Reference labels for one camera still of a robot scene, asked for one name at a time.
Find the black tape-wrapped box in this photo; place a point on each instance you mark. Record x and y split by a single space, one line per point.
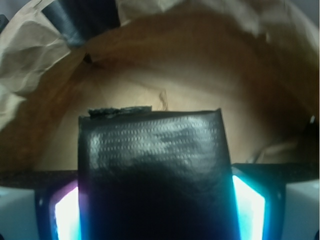
155 175

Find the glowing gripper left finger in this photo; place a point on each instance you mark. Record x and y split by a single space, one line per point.
57 211

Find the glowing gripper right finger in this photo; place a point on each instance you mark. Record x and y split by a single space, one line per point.
260 200

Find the brown paper bag bin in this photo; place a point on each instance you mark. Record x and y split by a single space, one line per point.
256 60

